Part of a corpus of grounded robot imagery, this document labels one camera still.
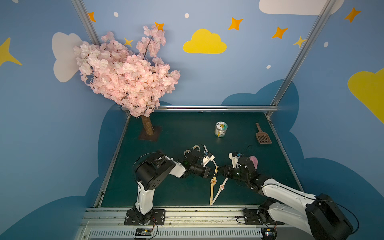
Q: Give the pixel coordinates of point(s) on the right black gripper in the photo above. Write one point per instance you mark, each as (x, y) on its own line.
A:
(224, 171)

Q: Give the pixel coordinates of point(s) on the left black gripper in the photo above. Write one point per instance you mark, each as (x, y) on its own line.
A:
(206, 171)

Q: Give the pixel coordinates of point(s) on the white strap watch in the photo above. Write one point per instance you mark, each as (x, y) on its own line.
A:
(221, 188)
(205, 152)

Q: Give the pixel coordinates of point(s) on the gold strap watch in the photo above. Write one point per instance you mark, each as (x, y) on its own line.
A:
(213, 186)

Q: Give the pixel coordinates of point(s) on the pink cloth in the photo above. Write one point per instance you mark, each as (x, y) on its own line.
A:
(254, 160)

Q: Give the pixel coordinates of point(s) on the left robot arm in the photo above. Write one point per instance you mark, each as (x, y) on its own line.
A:
(152, 171)

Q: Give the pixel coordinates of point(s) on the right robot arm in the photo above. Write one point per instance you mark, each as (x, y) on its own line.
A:
(317, 215)

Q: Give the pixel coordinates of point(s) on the jar with sunflower lid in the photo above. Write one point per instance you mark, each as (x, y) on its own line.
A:
(220, 129)

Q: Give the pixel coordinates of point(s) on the brown litter scoop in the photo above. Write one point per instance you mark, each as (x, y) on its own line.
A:
(262, 137)

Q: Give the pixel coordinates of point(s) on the right circuit board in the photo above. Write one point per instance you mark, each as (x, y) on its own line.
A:
(268, 234)

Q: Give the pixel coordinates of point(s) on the circuit board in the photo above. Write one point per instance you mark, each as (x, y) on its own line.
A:
(268, 234)
(143, 233)

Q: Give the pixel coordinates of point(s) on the left circuit board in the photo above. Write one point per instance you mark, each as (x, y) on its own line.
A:
(143, 233)

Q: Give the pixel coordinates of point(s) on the pink blossom tree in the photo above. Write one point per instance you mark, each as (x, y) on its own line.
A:
(135, 81)

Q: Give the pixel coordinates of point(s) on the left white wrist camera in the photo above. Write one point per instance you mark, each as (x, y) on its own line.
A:
(209, 157)

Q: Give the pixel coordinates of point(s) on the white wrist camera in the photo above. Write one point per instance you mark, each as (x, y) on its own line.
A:
(209, 157)
(235, 156)

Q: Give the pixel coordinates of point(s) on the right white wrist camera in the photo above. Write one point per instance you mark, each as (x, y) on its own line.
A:
(235, 156)

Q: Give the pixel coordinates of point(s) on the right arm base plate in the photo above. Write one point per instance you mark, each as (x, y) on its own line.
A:
(255, 216)

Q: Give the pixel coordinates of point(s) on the back aluminium frame bar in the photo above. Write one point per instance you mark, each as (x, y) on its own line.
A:
(217, 109)

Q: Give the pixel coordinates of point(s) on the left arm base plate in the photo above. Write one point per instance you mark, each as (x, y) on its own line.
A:
(134, 218)

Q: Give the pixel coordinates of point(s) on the brown tree base plate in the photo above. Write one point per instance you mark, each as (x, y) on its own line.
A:
(154, 138)

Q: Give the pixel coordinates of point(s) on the right aluminium frame post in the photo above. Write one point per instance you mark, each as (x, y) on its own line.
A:
(318, 26)

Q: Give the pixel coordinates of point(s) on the aluminium frame post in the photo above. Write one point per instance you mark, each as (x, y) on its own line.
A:
(86, 21)
(318, 26)

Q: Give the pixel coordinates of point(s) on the aluminium front rail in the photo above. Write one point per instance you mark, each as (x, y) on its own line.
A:
(182, 223)

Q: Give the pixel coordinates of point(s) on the left aluminium frame post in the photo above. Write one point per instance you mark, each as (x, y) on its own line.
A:
(86, 21)

